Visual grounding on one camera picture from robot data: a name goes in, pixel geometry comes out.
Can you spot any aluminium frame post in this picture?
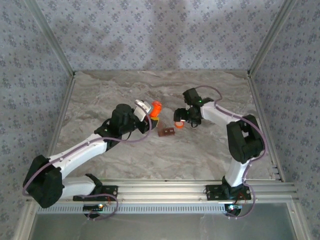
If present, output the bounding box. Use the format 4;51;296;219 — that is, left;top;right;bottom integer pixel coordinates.
12;201;38;240
247;0;297;76
287;199;313;240
24;0;76;76

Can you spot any brown weekly pill organizer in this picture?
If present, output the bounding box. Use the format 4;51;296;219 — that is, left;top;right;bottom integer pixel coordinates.
157;121;177;138

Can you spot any slotted grey cable duct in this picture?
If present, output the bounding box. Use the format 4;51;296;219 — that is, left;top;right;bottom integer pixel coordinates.
36;202;227;215

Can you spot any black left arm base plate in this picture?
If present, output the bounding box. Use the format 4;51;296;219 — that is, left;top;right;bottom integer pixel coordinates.
72;184;119;202

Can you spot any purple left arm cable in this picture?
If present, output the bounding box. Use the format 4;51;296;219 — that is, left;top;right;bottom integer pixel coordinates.
22;115;153;222

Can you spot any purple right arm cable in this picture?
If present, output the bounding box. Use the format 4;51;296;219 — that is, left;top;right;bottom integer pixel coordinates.
194;85;269;221

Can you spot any aluminium side rail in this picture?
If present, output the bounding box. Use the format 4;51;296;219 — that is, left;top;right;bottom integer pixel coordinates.
38;73;77;185
247;72;286;183

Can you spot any small controller board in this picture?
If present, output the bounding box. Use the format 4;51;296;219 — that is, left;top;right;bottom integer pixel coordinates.
83;203;105;212
224;203;244;212

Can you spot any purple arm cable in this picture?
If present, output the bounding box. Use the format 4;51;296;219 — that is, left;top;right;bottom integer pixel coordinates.
194;85;269;221
22;115;153;222

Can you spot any orange pill bottle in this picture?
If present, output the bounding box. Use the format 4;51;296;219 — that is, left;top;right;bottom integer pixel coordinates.
149;100;163;118

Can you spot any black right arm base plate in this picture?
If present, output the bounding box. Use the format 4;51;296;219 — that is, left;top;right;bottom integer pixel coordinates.
205;184;252;201

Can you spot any aluminium mounting rail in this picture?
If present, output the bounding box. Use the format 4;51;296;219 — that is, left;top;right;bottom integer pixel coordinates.
26;178;300;204

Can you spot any grey metal panel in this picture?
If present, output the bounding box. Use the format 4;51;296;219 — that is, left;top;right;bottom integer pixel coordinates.
32;202;298;240

